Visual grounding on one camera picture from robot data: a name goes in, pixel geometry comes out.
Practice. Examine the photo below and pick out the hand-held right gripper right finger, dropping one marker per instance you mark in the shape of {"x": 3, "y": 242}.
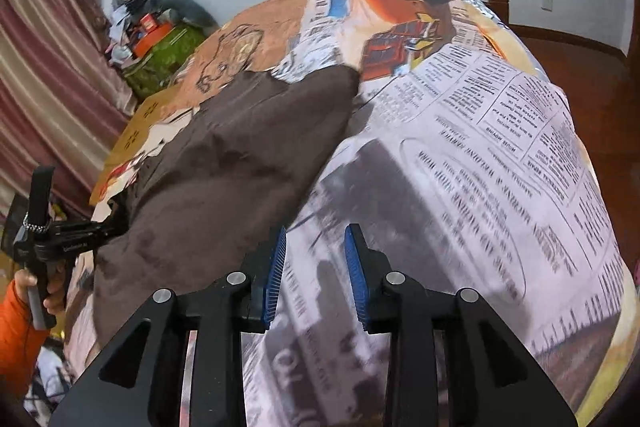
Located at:
{"x": 356, "y": 279}

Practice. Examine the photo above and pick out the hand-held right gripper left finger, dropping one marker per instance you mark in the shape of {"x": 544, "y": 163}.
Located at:
{"x": 272, "y": 279}

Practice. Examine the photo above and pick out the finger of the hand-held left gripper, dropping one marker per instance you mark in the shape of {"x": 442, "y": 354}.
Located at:
{"x": 112, "y": 229}

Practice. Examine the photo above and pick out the brown shirt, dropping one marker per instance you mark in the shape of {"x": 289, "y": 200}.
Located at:
{"x": 225, "y": 167}

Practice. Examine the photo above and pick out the person's left forearm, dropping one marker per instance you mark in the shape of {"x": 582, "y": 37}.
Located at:
{"x": 17, "y": 342}

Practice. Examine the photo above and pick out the pile of clothes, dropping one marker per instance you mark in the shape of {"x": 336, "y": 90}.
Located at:
{"x": 120, "y": 14}

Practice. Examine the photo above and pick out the person's left hand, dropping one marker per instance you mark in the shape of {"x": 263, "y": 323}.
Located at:
{"x": 56, "y": 294}

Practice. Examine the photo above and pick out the wooden lap desk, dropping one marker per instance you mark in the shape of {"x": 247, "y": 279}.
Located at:
{"x": 145, "y": 124}

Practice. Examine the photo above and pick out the printed bed blanket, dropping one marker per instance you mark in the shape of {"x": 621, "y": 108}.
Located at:
{"x": 475, "y": 167}

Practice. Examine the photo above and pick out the striped red curtain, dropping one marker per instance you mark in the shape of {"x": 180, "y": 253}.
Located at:
{"x": 50, "y": 57}

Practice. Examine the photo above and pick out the orange box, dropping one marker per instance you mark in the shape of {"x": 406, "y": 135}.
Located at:
{"x": 152, "y": 39}

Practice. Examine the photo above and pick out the small red box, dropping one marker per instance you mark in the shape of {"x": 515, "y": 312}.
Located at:
{"x": 148, "y": 22}

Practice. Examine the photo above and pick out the wooden bed post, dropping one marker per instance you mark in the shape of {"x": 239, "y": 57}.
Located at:
{"x": 497, "y": 2}

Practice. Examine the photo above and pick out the white wall socket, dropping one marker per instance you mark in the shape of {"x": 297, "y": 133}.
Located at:
{"x": 548, "y": 3}

